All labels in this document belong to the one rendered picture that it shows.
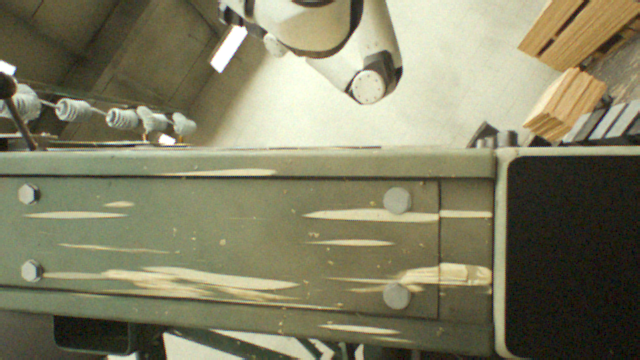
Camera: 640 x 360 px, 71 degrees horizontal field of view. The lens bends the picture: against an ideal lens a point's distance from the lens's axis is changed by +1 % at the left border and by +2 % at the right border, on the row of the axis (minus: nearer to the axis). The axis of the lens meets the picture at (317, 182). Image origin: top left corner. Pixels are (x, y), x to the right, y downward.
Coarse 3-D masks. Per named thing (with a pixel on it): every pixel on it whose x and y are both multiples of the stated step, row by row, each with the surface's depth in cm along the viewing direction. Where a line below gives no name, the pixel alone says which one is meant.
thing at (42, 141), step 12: (36, 96) 117; (24, 108) 115; (12, 144) 114; (24, 144) 113; (36, 144) 113; (48, 144) 117; (384, 144) 91; (396, 144) 90; (408, 144) 89; (420, 144) 89; (432, 144) 88
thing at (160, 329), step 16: (64, 320) 38; (80, 320) 40; (96, 320) 42; (112, 320) 43; (64, 336) 38; (80, 336) 39; (96, 336) 39; (112, 336) 39; (128, 336) 39; (144, 336) 37; (96, 352) 36; (112, 352) 36; (128, 352) 36
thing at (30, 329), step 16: (0, 320) 134; (16, 320) 137; (32, 320) 140; (48, 320) 144; (0, 336) 129; (16, 336) 132; (32, 336) 135; (48, 336) 138; (0, 352) 125; (16, 352) 128; (32, 352) 130; (48, 352) 133; (64, 352) 136; (80, 352) 139
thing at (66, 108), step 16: (16, 80) 119; (16, 96) 110; (32, 96) 115; (80, 96) 140; (96, 96) 147; (0, 112) 108; (32, 112) 114; (64, 112) 131; (80, 112) 130; (112, 112) 148; (128, 112) 151; (160, 112) 184; (176, 112) 192; (128, 128) 152; (160, 128) 170; (176, 128) 185; (192, 128) 189
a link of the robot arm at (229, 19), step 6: (222, 6) 115; (228, 6) 115; (222, 12) 115; (228, 12) 116; (234, 12) 115; (222, 18) 116; (228, 18) 117; (234, 18) 116; (240, 18) 115; (228, 24) 118; (234, 24) 117; (240, 24) 116; (246, 24) 114; (252, 24) 113; (246, 30) 116; (252, 30) 114
